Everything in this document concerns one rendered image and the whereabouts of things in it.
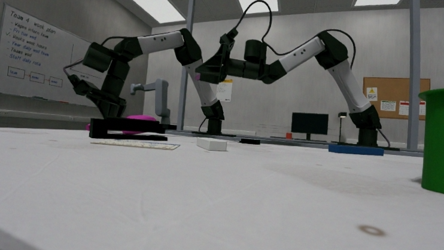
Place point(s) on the magenta plastic scoop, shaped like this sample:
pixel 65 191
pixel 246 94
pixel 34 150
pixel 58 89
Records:
pixel 143 117

